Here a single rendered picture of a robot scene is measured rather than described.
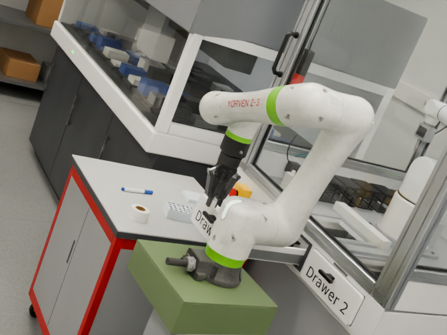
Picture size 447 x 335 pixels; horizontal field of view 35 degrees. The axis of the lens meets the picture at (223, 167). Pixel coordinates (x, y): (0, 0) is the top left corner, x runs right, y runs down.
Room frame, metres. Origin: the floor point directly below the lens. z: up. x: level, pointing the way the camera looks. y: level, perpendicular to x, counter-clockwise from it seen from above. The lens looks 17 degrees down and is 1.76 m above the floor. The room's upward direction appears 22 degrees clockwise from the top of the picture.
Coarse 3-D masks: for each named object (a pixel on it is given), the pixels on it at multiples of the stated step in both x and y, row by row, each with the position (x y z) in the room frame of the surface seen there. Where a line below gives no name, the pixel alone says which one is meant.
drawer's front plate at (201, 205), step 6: (204, 198) 2.36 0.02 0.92; (198, 204) 2.38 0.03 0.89; (204, 204) 2.35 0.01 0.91; (198, 210) 2.36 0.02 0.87; (204, 210) 2.34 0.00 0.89; (216, 210) 2.28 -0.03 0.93; (192, 216) 2.38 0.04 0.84; (198, 216) 2.35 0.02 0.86; (216, 216) 2.27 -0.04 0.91; (198, 222) 2.34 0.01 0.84; (204, 222) 2.31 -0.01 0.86; (198, 228) 2.33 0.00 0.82; (204, 234) 2.29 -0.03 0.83
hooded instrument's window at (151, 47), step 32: (96, 0) 4.01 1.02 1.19; (128, 0) 3.63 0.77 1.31; (96, 32) 3.88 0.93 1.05; (128, 32) 3.52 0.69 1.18; (160, 32) 3.23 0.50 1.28; (96, 64) 3.74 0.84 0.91; (128, 64) 3.41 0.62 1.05; (160, 64) 3.13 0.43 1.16; (224, 64) 3.11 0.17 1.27; (256, 64) 3.20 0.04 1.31; (128, 96) 3.30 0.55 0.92; (160, 96) 3.04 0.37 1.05; (192, 96) 3.06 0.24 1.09; (224, 128) 3.18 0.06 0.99
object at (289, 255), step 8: (256, 248) 2.23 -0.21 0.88; (264, 248) 2.24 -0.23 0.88; (272, 248) 2.26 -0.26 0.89; (280, 248) 2.28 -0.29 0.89; (288, 248) 2.30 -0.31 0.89; (296, 248) 2.33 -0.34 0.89; (304, 248) 2.40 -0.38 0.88; (256, 256) 2.23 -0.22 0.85; (264, 256) 2.25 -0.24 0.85; (272, 256) 2.27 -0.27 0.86; (280, 256) 2.28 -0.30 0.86; (288, 256) 2.30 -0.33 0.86; (296, 256) 2.32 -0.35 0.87; (296, 264) 2.33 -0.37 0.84
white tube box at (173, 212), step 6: (174, 204) 2.54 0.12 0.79; (168, 210) 2.46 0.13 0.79; (174, 210) 2.47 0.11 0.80; (180, 210) 2.50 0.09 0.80; (168, 216) 2.46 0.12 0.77; (174, 216) 2.47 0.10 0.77; (180, 216) 2.48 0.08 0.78; (186, 216) 2.49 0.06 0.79; (186, 222) 2.49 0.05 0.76; (192, 222) 2.50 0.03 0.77
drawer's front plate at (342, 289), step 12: (312, 252) 2.29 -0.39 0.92; (312, 264) 2.27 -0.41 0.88; (324, 264) 2.22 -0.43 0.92; (336, 276) 2.16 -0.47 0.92; (336, 288) 2.14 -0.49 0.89; (348, 288) 2.10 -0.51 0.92; (324, 300) 2.16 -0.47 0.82; (336, 300) 2.12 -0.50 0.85; (348, 300) 2.08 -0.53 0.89; (360, 300) 2.06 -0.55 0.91; (336, 312) 2.10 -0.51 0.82; (348, 312) 2.07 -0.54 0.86; (348, 324) 2.06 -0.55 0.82
